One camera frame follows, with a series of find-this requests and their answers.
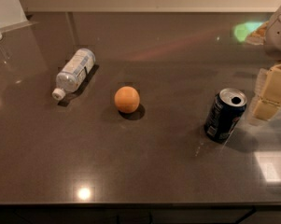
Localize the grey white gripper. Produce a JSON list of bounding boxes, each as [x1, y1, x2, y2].
[[252, 6, 281, 120]]

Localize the orange fruit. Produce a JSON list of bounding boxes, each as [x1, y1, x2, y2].
[[114, 86, 140, 114]]

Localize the dark blue pepsi can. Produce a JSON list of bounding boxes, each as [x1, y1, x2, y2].
[[204, 88, 247, 143]]

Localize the clear plastic water bottle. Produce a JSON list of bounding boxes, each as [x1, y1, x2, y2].
[[52, 49, 95, 101]]

